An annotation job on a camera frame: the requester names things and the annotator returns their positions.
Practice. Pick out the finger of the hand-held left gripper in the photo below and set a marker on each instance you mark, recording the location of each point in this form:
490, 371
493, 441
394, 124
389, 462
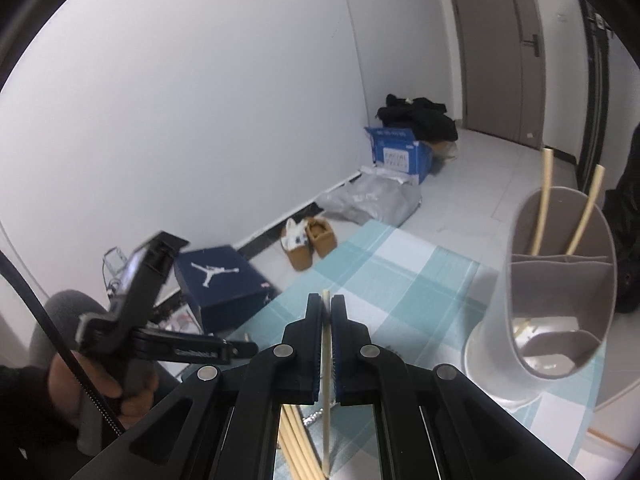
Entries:
200, 341

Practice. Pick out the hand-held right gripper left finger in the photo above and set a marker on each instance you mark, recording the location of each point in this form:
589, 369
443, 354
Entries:
316, 382

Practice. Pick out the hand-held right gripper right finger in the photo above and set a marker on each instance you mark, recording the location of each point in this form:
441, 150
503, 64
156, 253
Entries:
338, 382

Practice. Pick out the light wooden chopstick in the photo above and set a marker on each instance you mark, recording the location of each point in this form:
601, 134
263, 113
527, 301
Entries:
326, 350
289, 440
586, 210
542, 200
298, 447
309, 462

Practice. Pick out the grey utensil holder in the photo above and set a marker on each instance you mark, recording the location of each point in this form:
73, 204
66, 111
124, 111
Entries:
500, 310

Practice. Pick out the person's left forearm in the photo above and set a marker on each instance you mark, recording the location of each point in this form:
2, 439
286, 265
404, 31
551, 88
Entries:
25, 425

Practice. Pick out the person's left hand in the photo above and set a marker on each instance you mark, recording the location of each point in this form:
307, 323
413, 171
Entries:
67, 377

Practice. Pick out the clear plastic container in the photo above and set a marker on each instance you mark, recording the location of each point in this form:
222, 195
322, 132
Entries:
116, 265

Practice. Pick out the dark blue shoe box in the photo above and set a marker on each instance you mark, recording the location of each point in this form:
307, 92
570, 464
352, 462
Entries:
220, 285

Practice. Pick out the blue checkered tablecloth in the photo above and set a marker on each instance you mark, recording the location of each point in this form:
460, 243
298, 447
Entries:
410, 280

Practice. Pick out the brown shoe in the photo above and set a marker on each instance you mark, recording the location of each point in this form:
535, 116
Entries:
299, 257
322, 237

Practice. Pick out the white cloth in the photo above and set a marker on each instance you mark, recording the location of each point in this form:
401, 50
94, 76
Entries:
292, 237

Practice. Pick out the grey plastic bag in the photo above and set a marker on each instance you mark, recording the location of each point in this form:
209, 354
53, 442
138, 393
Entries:
370, 197

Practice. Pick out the blue cardboard box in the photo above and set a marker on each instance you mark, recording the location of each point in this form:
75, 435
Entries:
400, 155

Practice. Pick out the black clothing pile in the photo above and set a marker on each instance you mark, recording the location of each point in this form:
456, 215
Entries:
420, 115

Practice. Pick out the grey-brown door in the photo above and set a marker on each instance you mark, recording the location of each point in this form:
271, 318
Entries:
495, 60

